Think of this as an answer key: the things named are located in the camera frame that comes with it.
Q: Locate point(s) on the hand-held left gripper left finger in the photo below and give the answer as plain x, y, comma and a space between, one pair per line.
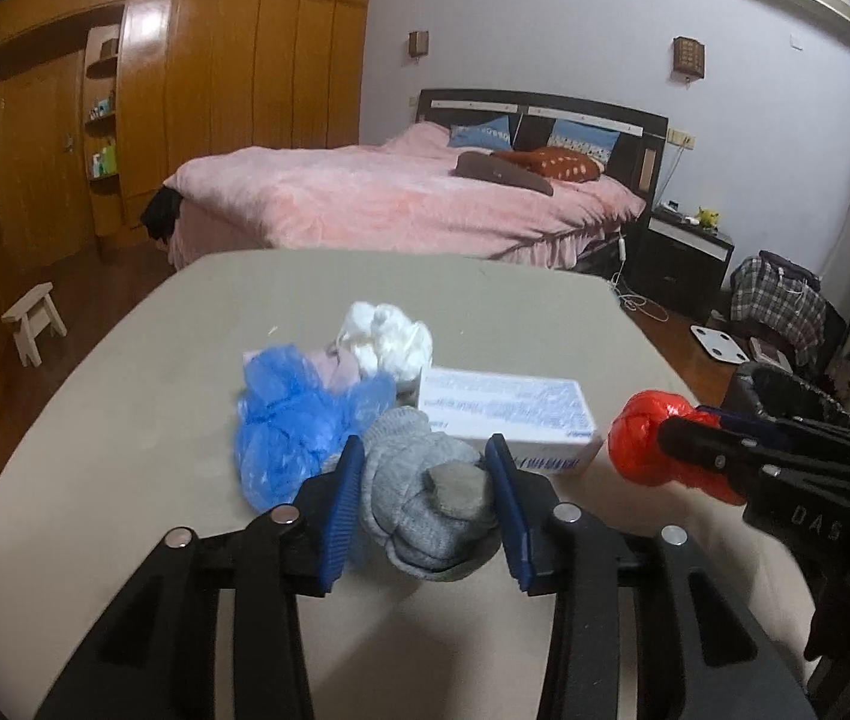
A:
342, 510

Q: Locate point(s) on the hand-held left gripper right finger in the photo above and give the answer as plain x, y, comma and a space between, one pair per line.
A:
507, 517

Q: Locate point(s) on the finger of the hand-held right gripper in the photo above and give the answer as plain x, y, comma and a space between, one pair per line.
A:
702, 444
769, 436

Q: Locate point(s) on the black bag lined trash bin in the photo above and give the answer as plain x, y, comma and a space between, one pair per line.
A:
777, 386

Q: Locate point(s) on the red plastic bag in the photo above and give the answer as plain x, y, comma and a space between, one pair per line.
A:
650, 435

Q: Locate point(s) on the grey sock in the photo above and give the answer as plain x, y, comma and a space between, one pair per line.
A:
417, 502

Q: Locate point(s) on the white printed carton box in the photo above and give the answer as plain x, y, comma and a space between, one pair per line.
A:
507, 412

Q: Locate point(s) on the blue plastic bag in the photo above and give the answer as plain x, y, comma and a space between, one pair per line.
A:
282, 420

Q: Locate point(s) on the pink cloth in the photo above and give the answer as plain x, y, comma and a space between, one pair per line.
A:
331, 367

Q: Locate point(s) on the white tissue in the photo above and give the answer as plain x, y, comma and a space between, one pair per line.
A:
387, 337

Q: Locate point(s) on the white bathroom scale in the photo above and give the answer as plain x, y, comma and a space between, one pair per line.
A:
717, 341

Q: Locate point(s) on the plaid cloth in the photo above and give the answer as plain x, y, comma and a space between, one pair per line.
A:
777, 304

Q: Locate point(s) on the dark bag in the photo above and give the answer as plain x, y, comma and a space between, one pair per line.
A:
792, 270

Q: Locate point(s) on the dark nightstand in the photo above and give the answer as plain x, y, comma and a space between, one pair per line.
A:
683, 262

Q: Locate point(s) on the white bed controller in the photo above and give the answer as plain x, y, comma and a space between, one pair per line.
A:
623, 247

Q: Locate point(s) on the yellow plush toy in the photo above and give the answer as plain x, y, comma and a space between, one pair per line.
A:
707, 216

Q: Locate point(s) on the small bedside clock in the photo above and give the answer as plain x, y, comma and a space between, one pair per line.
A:
671, 205

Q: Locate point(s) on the bed with pink blanket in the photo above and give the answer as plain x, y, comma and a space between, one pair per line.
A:
365, 202

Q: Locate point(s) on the brown polka dot pillow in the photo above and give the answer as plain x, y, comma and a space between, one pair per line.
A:
560, 163

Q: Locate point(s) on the blue patterned pillow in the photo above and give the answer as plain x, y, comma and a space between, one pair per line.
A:
582, 139
481, 135

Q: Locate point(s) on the dark brown cushion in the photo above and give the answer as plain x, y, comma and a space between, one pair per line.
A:
496, 171

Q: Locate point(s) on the black cloth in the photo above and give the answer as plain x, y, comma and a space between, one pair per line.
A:
162, 214

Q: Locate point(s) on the small wooden stool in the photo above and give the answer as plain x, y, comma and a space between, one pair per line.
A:
31, 307

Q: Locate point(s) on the green bottles on shelf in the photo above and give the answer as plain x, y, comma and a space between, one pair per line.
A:
104, 161

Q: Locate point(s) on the wooden wardrobe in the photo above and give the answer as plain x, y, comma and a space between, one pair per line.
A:
245, 67

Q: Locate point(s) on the small shelf items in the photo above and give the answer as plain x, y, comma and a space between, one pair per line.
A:
100, 106

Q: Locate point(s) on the wall socket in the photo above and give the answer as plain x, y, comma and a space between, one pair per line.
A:
681, 139

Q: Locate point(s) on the dark wooden bed frame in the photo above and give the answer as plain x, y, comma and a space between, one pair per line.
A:
590, 109

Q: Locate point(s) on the large lattice wall lamp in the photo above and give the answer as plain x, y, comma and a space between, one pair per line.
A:
689, 56

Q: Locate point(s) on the small wall lamp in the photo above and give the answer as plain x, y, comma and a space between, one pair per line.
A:
418, 43

